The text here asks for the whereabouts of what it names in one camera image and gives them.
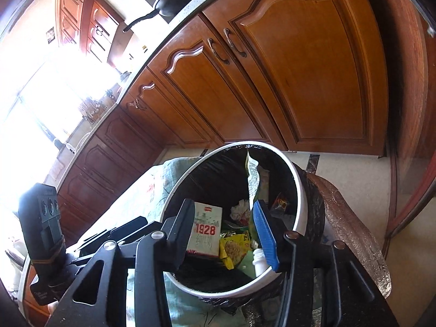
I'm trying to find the green snack bag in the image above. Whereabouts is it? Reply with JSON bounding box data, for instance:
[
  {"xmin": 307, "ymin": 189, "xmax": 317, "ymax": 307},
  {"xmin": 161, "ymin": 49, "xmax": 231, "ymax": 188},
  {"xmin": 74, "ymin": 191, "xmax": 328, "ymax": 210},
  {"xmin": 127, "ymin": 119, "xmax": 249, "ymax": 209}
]
[{"xmin": 244, "ymin": 149, "xmax": 270, "ymax": 242}]

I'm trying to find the small white plastic bottle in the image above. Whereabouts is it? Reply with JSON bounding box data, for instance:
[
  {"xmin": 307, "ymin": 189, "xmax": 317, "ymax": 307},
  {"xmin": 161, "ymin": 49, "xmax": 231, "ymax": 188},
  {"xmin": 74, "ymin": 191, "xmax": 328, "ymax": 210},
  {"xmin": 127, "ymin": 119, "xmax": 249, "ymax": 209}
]
[{"xmin": 252, "ymin": 248, "xmax": 267, "ymax": 277}]

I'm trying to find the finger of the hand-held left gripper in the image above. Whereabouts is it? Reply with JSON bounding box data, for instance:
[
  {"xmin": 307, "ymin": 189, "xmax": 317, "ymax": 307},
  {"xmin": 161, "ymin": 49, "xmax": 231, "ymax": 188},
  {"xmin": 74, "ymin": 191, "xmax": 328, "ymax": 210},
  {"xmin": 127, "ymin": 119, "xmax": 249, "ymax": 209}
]
[{"xmin": 71, "ymin": 216, "xmax": 162, "ymax": 264}]

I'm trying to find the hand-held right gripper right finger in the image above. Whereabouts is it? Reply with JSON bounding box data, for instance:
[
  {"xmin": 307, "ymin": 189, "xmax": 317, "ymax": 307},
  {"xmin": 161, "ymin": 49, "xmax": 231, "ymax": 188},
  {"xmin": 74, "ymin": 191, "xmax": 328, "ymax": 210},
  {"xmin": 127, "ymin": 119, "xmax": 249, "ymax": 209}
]
[{"xmin": 253, "ymin": 200, "xmax": 399, "ymax": 327}]

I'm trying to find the kitchen window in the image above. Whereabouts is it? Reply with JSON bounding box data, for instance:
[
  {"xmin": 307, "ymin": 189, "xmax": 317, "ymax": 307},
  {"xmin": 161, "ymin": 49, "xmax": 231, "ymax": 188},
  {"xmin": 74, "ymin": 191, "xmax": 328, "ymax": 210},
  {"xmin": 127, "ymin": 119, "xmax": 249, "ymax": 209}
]
[{"xmin": 0, "ymin": 46, "xmax": 120, "ymax": 212}]

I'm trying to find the wooden kitchen cabinet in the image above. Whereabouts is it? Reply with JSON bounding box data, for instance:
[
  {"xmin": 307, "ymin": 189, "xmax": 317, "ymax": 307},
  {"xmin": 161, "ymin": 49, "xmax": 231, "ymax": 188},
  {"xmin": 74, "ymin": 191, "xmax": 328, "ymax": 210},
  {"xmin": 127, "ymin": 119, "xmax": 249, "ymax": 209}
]
[
  {"xmin": 56, "ymin": 0, "xmax": 124, "ymax": 68},
  {"xmin": 20, "ymin": 0, "xmax": 392, "ymax": 317}
]

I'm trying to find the metal cabinet door handle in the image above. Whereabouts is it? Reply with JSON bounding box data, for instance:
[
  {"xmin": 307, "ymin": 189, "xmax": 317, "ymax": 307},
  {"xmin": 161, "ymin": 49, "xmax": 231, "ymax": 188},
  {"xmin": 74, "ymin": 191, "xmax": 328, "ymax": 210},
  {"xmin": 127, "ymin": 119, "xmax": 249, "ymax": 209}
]
[
  {"xmin": 207, "ymin": 38, "xmax": 230, "ymax": 65},
  {"xmin": 223, "ymin": 29, "xmax": 247, "ymax": 58}
]

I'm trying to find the white and red carton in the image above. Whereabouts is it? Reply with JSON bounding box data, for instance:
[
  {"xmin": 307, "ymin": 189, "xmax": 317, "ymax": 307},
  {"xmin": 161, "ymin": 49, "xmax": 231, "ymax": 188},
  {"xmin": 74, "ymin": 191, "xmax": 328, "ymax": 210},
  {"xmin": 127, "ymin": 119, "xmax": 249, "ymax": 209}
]
[{"xmin": 186, "ymin": 202, "xmax": 224, "ymax": 258}]

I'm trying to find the white tissue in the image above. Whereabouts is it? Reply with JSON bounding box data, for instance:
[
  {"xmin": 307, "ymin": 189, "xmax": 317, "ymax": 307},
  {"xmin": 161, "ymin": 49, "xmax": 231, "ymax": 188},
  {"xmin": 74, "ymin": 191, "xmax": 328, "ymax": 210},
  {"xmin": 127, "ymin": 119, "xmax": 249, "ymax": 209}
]
[{"xmin": 230, "ymin": 200, "xmax": 253, "ymax": 222}]

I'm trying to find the wooden lower kitchen cabinet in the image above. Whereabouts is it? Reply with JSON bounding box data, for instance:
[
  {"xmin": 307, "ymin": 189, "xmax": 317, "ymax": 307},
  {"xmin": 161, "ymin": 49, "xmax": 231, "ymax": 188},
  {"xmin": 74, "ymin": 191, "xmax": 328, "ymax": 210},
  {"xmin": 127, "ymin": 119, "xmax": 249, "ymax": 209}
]
[{"xmin": 20, "ymin": 0, "xmax": 392, "ymax": 317}]

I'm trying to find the wooden upper kitchen cabinet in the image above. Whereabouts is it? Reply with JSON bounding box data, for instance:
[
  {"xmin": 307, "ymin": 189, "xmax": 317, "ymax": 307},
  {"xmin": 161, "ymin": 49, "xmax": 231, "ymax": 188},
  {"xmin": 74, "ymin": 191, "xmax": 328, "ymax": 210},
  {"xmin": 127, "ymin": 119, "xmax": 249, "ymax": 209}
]
[{"xmin": 56, "ymin": 0, "xmax": 124, "ymax": 68}]

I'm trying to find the yellow snack packet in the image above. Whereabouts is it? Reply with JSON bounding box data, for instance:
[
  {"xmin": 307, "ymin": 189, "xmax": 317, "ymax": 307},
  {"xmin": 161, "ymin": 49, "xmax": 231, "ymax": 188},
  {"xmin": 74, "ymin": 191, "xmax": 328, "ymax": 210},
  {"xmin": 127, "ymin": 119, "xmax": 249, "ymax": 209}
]
[{"xmin": 219, "ymin": 233, "xmax": 260, "ymax": 270}]

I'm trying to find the silver foil mat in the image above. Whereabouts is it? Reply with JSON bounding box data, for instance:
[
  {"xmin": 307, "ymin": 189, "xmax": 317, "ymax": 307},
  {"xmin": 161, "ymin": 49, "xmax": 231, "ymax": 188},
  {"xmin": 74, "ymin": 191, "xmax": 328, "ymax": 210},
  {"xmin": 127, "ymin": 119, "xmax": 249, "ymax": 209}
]
[{"xmin": 307, "ymin": 174, "xmax": 391, "ymax": 300}]

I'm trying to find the white-rimmed bin with black bag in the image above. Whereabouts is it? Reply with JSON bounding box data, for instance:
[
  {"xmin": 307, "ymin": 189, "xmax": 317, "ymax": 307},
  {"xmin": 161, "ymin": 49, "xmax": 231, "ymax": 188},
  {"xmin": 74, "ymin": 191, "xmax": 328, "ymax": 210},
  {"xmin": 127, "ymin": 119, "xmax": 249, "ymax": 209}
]
[{"xmin": 160, "ymin": 140, "xmax": 328, "ymax": 316}]

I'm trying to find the light blue floral tablecloth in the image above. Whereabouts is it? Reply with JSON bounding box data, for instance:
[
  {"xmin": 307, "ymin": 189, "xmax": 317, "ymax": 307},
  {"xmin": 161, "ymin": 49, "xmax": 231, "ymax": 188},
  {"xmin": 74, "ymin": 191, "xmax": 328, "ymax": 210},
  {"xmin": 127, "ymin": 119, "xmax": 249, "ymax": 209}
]
[{"xmin": 65, "ymin": 157, "xmax": 246, "ymax": 327}]

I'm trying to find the orange snack wrapper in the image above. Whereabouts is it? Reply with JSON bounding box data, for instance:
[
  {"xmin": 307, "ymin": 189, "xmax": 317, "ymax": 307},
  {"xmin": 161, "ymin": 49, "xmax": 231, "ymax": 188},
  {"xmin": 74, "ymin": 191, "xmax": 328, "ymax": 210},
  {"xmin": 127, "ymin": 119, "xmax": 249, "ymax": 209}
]
[{"xmin": 272, "ymin": 192, "xmax": 290, "ymax": 212}]

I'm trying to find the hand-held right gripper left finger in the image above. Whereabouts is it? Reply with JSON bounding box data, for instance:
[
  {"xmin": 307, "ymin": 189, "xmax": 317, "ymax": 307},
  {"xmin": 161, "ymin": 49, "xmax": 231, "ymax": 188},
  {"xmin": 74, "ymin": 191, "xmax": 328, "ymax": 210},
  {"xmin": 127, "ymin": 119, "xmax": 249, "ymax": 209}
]
[{"xmin": 46, "ymin": 198, "xmax": 195, "ymax": 327}]

